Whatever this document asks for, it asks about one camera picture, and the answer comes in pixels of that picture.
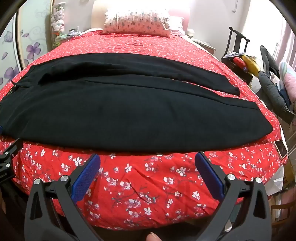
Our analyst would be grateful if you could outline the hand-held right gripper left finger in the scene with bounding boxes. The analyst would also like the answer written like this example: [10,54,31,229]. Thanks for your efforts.
[24,153,104,241]

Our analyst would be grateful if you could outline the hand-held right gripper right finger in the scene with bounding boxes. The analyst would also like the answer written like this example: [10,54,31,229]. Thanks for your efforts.
[195,152,272,241]

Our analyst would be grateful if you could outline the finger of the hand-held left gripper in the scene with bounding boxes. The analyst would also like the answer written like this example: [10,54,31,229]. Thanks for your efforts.
[0,138,24,169]

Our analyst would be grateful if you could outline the black pants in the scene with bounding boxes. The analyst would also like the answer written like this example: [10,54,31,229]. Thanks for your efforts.
[0,53,273,154]

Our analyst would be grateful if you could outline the person's right hand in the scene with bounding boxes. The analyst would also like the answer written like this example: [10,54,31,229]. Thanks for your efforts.
[146,232,162,241]

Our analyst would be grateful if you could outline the red floral bedspread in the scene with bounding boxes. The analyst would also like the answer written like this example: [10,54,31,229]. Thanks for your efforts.
[0,30,288,232]

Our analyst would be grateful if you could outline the smartphone with pink case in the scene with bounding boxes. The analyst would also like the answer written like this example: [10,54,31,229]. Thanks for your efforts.
[274,139,288,160]

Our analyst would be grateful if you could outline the wardrobe door with purple flowers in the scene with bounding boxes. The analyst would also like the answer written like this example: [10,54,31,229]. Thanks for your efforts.
[0,0,54,82]

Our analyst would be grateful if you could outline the grey quilted jacket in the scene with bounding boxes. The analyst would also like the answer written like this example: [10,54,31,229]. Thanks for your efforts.
[257,45,295,124]

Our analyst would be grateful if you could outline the red packet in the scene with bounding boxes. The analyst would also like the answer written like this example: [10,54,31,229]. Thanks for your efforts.
[233,57,247,70]

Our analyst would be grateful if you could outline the cluttered nightstand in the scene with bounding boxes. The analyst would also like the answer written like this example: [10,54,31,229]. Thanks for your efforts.
[54,28,84,47]

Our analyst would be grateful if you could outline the pastel striped blanket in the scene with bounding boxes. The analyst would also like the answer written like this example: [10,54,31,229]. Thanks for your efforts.
[278,61,296,98]

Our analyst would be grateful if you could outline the white nightstand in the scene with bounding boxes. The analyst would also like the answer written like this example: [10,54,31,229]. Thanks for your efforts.
[190,37,217,55]

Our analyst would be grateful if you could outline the hanging stuffed toys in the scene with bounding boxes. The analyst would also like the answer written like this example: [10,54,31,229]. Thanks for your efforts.
[51,2,66,33]

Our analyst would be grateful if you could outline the black wooden chair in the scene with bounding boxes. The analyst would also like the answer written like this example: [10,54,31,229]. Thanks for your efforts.
[221,26,253,85]

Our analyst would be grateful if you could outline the pink curtain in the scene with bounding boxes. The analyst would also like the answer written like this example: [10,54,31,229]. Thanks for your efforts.
[280,22,296,63]

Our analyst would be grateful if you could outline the pink pillow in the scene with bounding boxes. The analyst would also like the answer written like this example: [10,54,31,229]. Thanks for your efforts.
[167,9,186,36]

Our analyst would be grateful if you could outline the white floral pillow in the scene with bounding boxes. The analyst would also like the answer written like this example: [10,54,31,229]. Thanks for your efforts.
[102,8,173,38]

